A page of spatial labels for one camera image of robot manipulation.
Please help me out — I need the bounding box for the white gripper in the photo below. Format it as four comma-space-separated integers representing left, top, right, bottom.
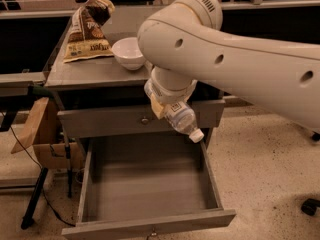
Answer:
144, 67, 197, 119

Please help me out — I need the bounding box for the black cable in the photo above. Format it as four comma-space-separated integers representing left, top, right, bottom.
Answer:
9, 126, 76, 228

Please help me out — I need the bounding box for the grey metal cabinet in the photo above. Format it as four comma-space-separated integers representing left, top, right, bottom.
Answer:
46, 6, 222, 136

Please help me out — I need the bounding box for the cardboard box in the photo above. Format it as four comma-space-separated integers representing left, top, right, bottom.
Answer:
33, 143, 84, 169

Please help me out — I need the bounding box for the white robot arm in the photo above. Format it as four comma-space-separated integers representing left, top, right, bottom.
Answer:
138, 0, 320, 133

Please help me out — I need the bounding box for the brown chip bag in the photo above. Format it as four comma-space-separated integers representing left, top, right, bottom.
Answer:
63, 0, 115, 63

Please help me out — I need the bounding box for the clear plastic water bottle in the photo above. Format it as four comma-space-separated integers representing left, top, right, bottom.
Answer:
165, 101, 204, 143

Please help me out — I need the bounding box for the closed top drawer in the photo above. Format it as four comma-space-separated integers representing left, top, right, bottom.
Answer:
58, 100, 225, 138

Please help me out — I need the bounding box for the white bowl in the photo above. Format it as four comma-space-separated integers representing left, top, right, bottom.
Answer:
112, 37, 146, 71

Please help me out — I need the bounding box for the wooden board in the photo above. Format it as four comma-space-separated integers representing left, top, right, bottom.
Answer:
11, 98, 49, 154

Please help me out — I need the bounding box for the open middle drawer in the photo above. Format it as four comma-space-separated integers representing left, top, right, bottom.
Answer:
62, 132, 236, 240

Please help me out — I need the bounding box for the black chair caster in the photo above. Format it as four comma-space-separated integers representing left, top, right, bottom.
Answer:
301, 199, 320, 216

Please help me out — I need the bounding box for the black tripod stand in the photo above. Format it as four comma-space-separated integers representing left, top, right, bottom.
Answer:
20, 140, 74, 231

